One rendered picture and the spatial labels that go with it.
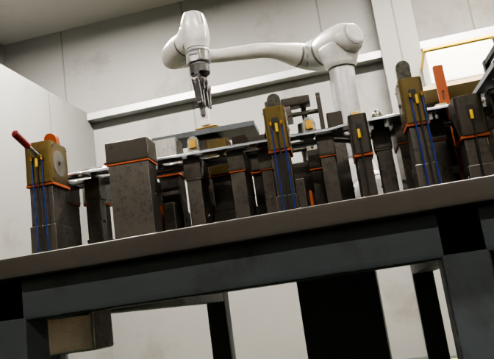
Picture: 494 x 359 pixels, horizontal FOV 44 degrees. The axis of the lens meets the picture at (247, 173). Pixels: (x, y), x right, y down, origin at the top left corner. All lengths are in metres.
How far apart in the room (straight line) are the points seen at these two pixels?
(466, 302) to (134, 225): 0.90
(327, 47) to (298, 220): 1.50
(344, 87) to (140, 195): 1.08
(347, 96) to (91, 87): 3.75
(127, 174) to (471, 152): 0.88
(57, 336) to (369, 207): 0.83
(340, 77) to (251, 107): 2.87
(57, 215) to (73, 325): 0.34
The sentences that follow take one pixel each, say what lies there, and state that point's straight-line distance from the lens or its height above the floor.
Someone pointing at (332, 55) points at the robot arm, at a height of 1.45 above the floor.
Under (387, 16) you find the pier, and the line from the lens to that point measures 5.23.
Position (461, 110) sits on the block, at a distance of 1.61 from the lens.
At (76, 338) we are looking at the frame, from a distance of 1.52.
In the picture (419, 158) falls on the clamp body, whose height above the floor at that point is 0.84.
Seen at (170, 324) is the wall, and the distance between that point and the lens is 5.25.
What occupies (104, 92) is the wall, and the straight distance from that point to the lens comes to 5.78.
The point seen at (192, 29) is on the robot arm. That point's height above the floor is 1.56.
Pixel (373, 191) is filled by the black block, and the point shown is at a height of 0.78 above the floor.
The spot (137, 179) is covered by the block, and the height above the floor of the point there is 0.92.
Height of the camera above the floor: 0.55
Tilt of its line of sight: 12 degrees up
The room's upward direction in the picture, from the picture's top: 8 degrees counter-clockwise
